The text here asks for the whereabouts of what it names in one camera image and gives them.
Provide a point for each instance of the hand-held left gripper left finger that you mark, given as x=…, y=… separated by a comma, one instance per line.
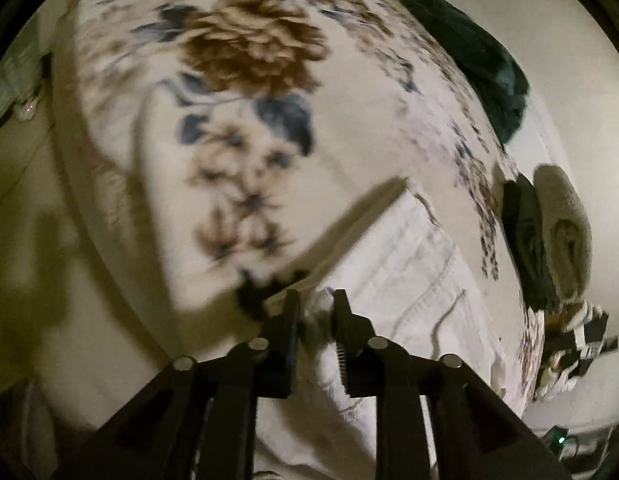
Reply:
x=291, y=332

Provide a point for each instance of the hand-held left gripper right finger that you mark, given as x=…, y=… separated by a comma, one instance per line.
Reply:
x=345, y=340

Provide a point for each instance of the white pants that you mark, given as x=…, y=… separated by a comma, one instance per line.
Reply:
x=409, y=280

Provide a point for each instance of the rolled beige towel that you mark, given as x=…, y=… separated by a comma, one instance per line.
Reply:
x=564, y=230

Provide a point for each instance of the folded dark green towel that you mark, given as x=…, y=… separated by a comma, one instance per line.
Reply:
x=527, y=240

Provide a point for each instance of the floral printed blanket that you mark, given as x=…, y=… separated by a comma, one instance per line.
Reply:
x=269, y=125

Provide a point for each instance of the dark green cloth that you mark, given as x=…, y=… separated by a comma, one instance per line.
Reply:
x=482, y=65

